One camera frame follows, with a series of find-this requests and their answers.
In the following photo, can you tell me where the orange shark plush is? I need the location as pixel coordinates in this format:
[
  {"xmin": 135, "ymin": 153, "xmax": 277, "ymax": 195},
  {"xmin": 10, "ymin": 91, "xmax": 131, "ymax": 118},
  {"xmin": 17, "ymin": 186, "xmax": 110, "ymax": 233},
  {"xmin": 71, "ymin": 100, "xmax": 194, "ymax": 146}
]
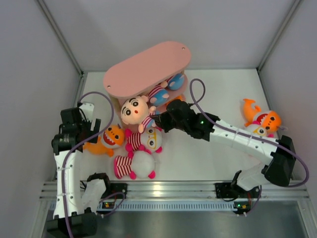
[
  {"xmin": 83, "ymin": 124, "xmax": 125, "ymax": 157},
  {"xmin": 242, "ymin": 98, "xmax": 286, "ymax": 132},
  {"xmin": 165, "ymin": 95, "xmax": 185, "ymax": 107}
]

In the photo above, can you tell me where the boy doll plush large head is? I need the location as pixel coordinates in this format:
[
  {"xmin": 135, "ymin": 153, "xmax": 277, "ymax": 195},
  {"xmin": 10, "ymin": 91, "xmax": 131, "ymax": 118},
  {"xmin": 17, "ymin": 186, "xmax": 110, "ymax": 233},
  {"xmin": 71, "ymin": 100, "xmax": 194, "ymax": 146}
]
[{"xmin": 120, "ymin": 95, "xmax": 156, "ymax": 133}]

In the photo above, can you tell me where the white glasses plush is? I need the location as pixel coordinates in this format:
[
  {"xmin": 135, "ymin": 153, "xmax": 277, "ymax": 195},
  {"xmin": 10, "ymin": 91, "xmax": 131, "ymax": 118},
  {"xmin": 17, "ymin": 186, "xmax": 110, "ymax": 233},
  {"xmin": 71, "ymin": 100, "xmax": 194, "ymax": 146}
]
[{"xmin": 245, "ymin": 121, "xmax": 274, "ymax": 138}]

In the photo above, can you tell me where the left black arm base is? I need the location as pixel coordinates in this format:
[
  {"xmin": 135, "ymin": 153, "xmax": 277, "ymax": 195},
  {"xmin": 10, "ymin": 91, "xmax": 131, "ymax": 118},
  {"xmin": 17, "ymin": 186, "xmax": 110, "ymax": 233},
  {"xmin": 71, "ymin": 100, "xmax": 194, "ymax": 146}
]
[{"xmin": 86, "ymin": 173, "xmax": 127, "ymax": 198}]

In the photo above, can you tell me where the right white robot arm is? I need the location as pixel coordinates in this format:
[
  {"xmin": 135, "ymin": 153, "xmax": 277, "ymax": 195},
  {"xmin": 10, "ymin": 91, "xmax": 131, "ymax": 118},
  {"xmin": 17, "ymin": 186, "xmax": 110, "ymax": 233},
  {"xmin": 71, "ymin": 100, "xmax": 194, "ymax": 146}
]
[{"xmin": 152, "ymin": 100, "xmax": 296, "ymax": 197}]

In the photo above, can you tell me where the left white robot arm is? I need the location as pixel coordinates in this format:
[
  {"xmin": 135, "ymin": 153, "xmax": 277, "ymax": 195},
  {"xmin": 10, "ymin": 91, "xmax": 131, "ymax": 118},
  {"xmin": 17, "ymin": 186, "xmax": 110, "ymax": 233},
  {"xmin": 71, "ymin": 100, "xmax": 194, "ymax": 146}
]
[{"xmin": 47, "ymin": 104, "xmax": 112, "ymax": 238}]

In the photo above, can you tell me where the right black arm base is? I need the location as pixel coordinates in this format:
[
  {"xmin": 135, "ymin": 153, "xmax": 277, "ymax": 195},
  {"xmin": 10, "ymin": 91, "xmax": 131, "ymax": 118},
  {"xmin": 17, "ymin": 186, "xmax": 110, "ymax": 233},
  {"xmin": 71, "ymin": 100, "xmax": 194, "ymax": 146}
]
[{"xmin": 215, "ymin": 170, "xmax": 260, "ymax": 202}]

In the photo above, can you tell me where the orange shark plush in shelf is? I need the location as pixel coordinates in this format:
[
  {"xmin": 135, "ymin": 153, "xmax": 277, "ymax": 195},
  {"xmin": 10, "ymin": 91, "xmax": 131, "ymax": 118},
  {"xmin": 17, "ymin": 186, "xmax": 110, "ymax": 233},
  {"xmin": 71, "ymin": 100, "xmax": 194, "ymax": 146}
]
[{"xmin": 165, "ymin": 95, "xmax": 185, "ymax": 107}]

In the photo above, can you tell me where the boy doll plush shelf right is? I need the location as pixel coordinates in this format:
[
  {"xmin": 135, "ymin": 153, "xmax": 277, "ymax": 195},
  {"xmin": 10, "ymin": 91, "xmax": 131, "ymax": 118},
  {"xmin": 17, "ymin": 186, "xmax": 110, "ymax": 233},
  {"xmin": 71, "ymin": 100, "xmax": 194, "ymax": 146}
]
[{"xmin": 166, "ymin": 73, "xmax": 185, "ymax": 91}]

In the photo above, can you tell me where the pink three-tier shelf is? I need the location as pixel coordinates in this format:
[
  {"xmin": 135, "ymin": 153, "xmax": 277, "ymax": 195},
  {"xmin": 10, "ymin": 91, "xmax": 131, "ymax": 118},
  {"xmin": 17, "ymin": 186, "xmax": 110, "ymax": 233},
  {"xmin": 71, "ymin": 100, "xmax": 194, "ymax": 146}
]
[{"xmin": 103, "ymin": 41, "xmax": 192, "ymax": 131}]

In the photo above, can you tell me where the white glasses plush face up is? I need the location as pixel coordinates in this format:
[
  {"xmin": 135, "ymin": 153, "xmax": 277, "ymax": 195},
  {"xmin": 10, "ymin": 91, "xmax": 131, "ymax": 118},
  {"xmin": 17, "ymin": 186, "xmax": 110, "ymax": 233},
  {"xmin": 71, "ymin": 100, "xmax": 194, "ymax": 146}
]
[{"xmin": 125, "ymin": 127, "xmax": 163, "ymax": 154}]

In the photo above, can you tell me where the white plush face down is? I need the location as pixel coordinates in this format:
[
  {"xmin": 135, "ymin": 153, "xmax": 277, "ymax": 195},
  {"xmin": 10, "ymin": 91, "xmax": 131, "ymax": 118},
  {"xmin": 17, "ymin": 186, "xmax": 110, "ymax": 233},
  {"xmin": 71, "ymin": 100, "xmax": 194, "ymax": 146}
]
[{"xmin": 114, "ymin": 151, "xmax": 156, "ymax": 180}]

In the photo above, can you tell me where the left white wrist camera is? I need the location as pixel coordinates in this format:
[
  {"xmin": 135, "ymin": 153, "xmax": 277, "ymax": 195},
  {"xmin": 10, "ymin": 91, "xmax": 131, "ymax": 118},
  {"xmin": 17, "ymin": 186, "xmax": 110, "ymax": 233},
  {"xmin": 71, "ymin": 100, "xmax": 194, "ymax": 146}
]
[{"xmin": 77, "ymin": 102, "xmax": 95, "ymax": 122}]

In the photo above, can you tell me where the white slotted cable duct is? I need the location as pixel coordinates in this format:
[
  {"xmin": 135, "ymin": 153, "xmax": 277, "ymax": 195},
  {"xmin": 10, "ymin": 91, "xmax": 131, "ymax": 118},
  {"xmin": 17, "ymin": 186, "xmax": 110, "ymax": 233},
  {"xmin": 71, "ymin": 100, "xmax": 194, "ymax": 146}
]
[{"xmin": 49, "ymin": 201, "xmax": 236, "ymax": 212}]

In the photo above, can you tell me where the aluminium front rail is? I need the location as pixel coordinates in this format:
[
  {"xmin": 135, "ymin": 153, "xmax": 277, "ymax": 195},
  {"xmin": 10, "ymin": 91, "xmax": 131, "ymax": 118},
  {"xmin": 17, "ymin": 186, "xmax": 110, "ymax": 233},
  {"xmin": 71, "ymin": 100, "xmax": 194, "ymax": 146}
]
[{"xmin": 39, "ymin": 180, "xmax": 309, "ymax": 199}]

